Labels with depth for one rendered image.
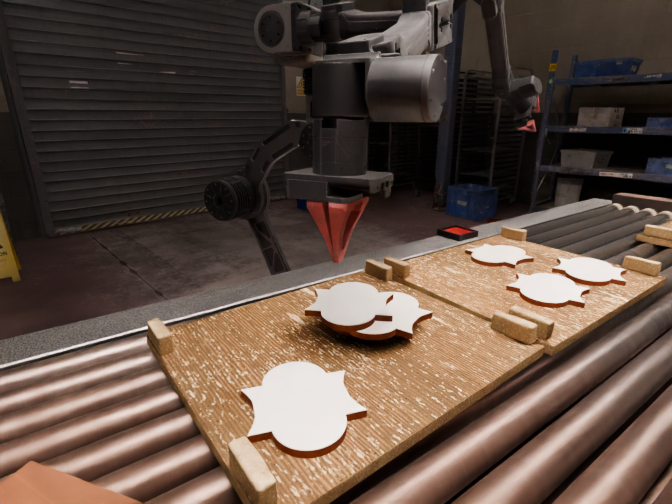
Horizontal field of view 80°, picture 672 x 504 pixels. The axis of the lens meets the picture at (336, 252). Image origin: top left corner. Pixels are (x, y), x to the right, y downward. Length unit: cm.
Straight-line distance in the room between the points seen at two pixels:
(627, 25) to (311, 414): 593
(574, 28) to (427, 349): 591
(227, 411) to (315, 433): 10
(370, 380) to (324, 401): 7
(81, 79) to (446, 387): 493
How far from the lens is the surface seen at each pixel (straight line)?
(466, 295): 72
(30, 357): 69
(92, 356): 65
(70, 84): 514
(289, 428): 41
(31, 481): 29
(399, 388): 48
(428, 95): 37
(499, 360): 55
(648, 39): 605
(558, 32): 636
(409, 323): 54
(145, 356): 61
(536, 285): 77
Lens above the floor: 122
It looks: 19 degrees down
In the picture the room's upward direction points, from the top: straight up
